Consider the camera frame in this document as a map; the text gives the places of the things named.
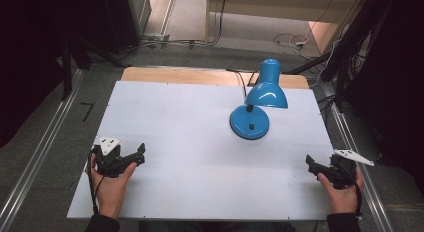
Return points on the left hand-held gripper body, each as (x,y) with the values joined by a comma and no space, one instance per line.
(108,158)

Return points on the grey power strip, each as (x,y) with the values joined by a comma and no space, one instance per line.
(156,39)

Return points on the person's left hand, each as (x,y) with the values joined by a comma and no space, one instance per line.
(111,190)

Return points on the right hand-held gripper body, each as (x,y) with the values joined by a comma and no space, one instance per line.
(343,170)

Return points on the person's right hand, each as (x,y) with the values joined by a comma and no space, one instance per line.
(341,197)

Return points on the black cabinet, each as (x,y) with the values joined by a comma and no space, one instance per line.
(123,20)

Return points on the light wooden furniture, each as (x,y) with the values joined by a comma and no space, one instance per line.
(283,7)

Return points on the aluminium floor rail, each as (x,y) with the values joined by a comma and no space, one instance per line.
(360,172)
(36,155)

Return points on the blue desk lamp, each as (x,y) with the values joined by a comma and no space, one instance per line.
(258,105)

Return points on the white table board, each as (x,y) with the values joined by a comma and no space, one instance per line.
(186,152)

